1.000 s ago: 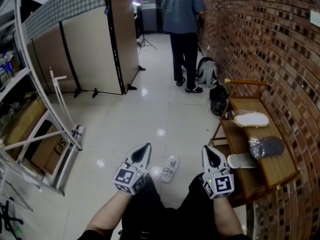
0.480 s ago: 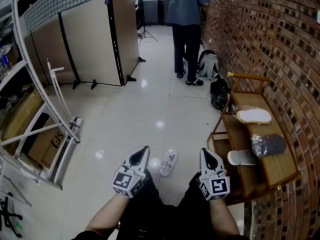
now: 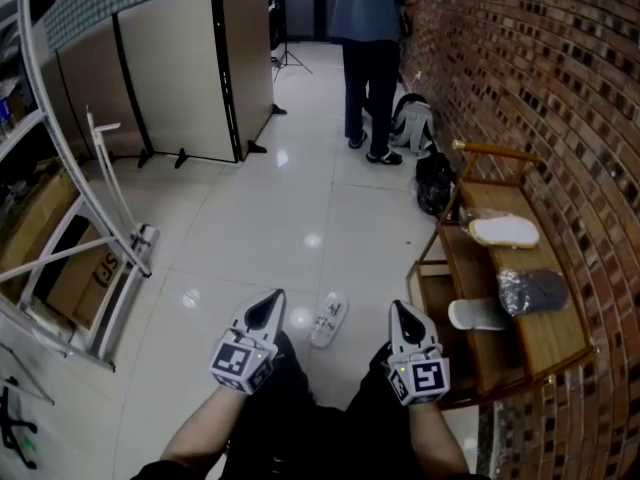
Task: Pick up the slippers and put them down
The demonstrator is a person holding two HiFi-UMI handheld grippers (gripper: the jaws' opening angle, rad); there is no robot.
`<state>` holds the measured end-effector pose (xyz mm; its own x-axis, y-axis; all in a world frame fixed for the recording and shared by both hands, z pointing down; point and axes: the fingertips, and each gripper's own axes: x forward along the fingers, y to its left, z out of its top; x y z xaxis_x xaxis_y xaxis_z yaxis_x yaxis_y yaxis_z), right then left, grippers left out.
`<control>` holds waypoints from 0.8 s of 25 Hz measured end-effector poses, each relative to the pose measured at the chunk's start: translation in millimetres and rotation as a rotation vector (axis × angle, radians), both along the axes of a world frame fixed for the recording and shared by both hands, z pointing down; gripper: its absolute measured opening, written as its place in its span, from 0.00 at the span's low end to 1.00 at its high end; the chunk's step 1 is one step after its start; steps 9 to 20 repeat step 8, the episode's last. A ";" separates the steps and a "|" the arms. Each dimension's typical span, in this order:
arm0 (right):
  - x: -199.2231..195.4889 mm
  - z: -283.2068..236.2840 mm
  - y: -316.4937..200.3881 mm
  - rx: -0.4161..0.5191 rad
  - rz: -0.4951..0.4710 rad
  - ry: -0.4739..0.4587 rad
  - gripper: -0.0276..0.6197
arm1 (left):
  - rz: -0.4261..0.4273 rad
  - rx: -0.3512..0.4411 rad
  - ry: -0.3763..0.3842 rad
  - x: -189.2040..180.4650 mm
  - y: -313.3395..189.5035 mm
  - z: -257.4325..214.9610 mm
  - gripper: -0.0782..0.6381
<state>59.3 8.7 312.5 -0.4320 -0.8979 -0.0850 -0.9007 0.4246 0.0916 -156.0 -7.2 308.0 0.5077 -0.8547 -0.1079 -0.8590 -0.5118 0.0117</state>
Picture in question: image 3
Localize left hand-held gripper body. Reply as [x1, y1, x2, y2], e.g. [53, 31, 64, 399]
[208, 324, 279, 396]

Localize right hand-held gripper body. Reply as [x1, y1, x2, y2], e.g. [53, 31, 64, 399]
[386, 343, 452, 408]

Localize plain white slipper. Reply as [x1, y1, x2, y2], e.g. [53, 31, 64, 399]
[447, 297, 512, 332]

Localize white slipper with printed sole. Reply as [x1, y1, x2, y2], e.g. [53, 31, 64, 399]
[309, 291, 350, 348]

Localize grey slippers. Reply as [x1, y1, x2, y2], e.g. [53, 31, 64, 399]
[496, 267, 570, 317]

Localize white slipper with tan edge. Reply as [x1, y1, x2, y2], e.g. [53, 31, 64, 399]
[467, 216, 542, 250]

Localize person's right forearm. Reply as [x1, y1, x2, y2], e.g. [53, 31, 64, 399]
[407, 400, 471, 475]

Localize person's left forearm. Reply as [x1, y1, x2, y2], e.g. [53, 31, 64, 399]
[159, 385, 251, 470]

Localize person's black trousers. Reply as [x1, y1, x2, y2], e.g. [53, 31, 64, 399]
[130, 328, 494, 480]

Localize wooden shoe rack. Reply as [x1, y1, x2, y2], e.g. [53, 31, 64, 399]
[405, 139, 600, 412]

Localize black plastic bag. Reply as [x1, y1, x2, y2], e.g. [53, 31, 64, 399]
[414, 151, 459, 217]

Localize cardboard box with black print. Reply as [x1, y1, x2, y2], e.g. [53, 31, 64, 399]
[45, 221, 127, 330]

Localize white folding stand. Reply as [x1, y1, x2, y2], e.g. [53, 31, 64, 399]
[84, 104, 162, 265]

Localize grey backpack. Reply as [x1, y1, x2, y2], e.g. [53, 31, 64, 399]
[388, 93, 437, 158]

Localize white metal shelf rack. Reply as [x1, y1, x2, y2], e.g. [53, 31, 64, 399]
[0, 0, 162, 375]

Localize plain cardboard box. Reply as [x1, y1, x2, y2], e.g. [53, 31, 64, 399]
[0, 166, 82, 299]

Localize black stand base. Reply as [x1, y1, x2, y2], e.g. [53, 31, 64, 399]
[0, 375, 40, 471]

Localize beige partition screen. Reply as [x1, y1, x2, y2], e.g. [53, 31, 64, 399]
[113, 0, 242, 170]
[209, 0, 289, 162]
[42, 15, 154, 170]

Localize black tripod stand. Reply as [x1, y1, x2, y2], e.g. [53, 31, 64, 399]
[271, 40, 315, 84]

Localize grey background cabinet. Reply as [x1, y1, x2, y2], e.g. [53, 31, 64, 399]
[269, 0, 335, 45]

